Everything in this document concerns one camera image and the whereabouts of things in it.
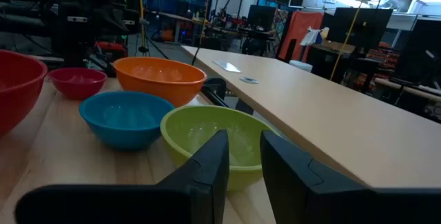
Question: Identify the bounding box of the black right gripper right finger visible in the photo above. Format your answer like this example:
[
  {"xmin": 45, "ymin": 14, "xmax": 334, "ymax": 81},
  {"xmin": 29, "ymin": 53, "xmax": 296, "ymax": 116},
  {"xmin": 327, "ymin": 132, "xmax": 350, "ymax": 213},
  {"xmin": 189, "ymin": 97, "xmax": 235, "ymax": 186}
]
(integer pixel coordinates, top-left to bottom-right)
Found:
[{"xmin": 260, "ymin": 130, "xmax": 441, "ymax": 224}]

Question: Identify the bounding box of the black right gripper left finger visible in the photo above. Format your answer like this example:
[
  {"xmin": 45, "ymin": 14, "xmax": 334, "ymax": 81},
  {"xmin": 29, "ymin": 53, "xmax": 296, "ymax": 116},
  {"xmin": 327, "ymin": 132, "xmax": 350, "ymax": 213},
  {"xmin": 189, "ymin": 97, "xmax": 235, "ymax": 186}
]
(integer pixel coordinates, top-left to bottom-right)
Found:
[{"xmin": 14, "ymin": 130, "xmax": 230, "ymax": 224}]

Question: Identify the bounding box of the lime green bowl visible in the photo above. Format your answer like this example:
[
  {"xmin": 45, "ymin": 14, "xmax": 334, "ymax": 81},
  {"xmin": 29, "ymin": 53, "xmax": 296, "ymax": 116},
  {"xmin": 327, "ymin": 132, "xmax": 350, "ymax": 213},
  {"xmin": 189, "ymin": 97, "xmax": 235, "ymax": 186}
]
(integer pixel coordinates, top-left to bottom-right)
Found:
[{"xmin": 160, "ymin": 105, "xmax": 280, "ymax": 192}]

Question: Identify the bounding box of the long tan background table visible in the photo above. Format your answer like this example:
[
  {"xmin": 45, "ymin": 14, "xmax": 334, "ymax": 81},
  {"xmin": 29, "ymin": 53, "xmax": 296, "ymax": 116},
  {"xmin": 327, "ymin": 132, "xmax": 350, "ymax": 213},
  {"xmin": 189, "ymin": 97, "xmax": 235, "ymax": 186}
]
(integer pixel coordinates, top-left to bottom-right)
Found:
[{"xmin": 181, "ymin": 45, "xmax": 441, "ymax": 189}]

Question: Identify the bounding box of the blue bowl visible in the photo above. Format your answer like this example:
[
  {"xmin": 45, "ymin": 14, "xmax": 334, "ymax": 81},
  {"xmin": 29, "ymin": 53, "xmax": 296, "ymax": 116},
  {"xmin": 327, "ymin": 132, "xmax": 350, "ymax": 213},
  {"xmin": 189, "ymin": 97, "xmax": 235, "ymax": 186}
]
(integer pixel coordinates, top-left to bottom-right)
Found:
[{"xmin": 79, "ymin": 91, "xmax": 176, "ymax": 151}]

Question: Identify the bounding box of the black table clamp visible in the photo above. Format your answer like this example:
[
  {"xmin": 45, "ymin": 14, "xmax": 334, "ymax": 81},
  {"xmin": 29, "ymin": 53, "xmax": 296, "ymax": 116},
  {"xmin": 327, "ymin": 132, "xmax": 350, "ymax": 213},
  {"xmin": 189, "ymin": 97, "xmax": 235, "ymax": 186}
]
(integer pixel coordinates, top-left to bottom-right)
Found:
[{"xmin": 201, "ymin": 77, "xmax": 229, "ymax": 108}]

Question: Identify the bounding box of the orange bowl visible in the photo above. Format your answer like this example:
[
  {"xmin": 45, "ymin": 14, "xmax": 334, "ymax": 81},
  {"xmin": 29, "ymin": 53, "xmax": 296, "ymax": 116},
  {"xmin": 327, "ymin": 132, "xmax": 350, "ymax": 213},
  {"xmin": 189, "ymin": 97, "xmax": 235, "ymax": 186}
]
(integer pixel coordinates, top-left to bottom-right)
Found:
[{"xmin": 112, "ymin": 57, "xmax": 208, "ymax": 108}]

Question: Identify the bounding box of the white flat sheet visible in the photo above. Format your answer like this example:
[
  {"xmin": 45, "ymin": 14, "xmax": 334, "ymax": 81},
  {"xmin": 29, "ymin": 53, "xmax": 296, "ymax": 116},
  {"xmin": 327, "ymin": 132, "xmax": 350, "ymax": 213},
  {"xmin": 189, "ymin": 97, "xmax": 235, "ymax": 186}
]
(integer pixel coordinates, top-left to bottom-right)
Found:
[{"xmin": 212, "ymin": 60, "xmax": 243, "ymax": 74}]

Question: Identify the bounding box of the wooden rod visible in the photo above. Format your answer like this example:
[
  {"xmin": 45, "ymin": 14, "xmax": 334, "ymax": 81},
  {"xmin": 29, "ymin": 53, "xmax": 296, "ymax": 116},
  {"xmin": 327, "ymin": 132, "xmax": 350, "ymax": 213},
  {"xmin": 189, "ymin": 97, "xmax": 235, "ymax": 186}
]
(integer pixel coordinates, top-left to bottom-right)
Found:
[{"xmin": 374, "ymin": 77, "xmax": 441, "ymax": 103}]

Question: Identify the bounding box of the white crumpled cloth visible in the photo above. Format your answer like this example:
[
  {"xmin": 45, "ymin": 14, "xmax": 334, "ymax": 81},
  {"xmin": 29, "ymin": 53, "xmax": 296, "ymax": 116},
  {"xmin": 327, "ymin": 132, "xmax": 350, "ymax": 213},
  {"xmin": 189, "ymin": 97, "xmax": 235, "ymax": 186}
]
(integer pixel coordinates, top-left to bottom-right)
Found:
[{"xmin": 300, "ymin": 26, "xmax": 330, "ymax": 47}]

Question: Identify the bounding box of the small crimson bowl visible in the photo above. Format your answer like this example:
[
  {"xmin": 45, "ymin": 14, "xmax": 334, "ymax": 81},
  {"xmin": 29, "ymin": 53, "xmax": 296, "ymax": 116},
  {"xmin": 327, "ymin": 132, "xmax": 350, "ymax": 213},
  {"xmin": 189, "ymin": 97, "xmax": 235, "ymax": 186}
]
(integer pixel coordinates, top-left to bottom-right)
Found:
[{"xmin": 47, "ymin": 67, "xmax": 108, "ymax": 101}]

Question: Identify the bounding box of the orange hanging cloth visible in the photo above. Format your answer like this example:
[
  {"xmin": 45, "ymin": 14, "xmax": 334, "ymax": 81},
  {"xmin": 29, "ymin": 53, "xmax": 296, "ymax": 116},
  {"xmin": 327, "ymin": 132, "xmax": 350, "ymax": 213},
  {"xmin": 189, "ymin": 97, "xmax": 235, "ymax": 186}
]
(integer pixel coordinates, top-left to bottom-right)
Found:
[{"xmin": 278, "ymin": 10, "xmax": 325, "ymax": 63}]

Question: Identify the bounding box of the red black equipment case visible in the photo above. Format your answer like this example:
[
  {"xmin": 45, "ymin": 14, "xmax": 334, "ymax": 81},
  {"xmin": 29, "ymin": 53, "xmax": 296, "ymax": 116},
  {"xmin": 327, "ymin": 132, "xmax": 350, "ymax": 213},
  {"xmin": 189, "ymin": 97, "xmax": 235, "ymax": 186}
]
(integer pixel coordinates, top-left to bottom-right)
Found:
[{"xmin": 94, "ymin": 41, "xmax": 128, "ymax": 63}]

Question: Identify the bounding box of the large black monitor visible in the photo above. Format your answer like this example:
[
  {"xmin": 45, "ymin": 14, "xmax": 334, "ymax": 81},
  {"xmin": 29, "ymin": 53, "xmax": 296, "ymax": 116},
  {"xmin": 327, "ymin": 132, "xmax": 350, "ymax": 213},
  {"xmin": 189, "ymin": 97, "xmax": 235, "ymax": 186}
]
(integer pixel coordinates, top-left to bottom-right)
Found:
[{"xmin": 327, "ymin": 7, "xmax": 393, "ymax": 49}]

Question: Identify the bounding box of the small black monitor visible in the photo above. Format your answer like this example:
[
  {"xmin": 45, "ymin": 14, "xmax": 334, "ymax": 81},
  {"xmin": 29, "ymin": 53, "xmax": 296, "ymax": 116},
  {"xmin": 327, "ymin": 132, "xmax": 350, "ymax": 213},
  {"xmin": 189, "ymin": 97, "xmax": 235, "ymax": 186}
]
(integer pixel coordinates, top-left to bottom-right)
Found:
[{"xmin": 247, "ymin": 5, "xmax": 276, "ymax": 31}]

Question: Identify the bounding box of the large red bowl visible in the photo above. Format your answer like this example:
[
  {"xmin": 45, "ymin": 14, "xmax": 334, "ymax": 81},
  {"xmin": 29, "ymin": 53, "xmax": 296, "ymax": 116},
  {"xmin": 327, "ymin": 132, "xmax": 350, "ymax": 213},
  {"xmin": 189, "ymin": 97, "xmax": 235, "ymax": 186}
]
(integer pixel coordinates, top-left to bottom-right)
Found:
[{"xmin": 0, "ymin": 49, "xmax": 48, "ymax": 138}]

